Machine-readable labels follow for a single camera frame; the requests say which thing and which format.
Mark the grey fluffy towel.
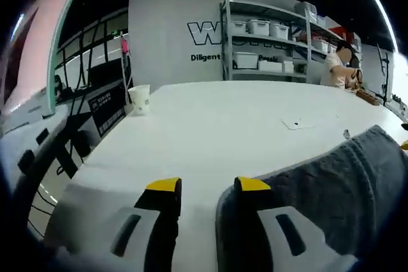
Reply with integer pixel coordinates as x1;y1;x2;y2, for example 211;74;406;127
215;124;408;272

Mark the white flat card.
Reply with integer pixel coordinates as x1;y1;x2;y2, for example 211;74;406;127
282;116;315;131

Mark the open laptop with pink screen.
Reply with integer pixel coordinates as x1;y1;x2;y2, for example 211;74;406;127
0;0;95;136

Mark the brown wooden tray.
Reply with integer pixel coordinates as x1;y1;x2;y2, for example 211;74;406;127
355;89;382;106

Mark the black tripod stand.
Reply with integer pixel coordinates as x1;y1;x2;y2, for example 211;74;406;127
375;42;393;107

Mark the white paper cup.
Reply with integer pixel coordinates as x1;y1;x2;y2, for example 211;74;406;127
127;84;152;116

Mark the black placard with white print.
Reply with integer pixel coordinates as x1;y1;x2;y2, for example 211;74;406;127
87;85;126;138

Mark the grey metal shelving rack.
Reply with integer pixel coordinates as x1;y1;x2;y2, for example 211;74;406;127
219;0;312;83
304;7;363;62

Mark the large white storage box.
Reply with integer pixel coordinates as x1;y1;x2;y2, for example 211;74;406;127
233;52;258;69

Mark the black monitor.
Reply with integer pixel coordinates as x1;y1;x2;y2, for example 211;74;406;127
87;61;124;89

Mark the clear storage bin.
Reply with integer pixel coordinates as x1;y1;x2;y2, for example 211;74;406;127
295;1;318;20

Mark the white lidded storage bin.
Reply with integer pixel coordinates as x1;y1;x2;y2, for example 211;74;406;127
231;20;248;36
247;19;271;36
270;23;290;39

